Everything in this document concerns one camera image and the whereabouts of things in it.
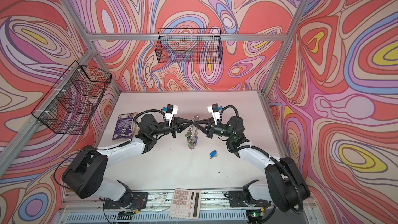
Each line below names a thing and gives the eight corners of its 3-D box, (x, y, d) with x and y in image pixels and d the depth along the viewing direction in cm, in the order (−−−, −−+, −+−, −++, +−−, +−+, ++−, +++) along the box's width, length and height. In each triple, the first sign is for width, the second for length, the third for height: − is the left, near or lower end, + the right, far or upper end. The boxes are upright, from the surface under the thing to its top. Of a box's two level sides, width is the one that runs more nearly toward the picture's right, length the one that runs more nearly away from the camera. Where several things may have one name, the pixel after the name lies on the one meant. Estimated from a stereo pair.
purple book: (115, 142, 96) (111, 139, 93) (121, 118, 109) (118, 114, 105) (133, 140, 97) (130, 137, 93) (137, 116, 109) (135, 112, 106)
